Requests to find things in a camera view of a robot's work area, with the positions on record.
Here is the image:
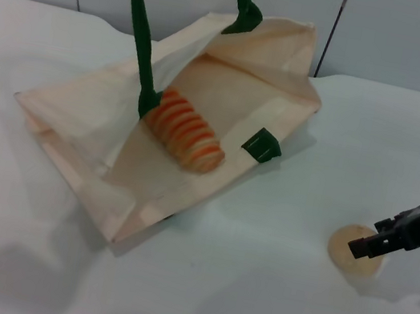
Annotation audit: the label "orange striped spiral bread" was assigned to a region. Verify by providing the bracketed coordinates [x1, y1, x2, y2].
[136, 83, 236, 179]

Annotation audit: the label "round beige egg yolk pastry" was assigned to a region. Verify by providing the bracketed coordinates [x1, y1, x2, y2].
[322, 220, 391, 283]

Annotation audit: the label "cream tote bag green handles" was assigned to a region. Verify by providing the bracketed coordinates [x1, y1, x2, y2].
[0, 0, 341, 276]

